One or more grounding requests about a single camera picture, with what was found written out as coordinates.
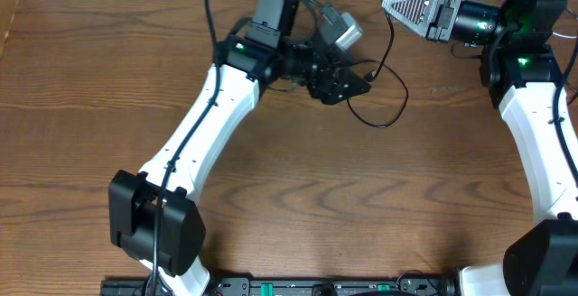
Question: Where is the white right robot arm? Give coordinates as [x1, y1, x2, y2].
[381, 0, 577, 295]

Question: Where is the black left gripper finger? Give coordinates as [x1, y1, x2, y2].
[332, 60, 368, 84]
[324, 77, 371, 106]

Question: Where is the black usb cable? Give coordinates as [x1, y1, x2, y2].
[336, 0, 410, 130]

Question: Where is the cardboard box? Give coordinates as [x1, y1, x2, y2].
[0, 0, 19, 54]

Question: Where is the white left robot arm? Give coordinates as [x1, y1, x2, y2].
[108, 0, 370, 295]

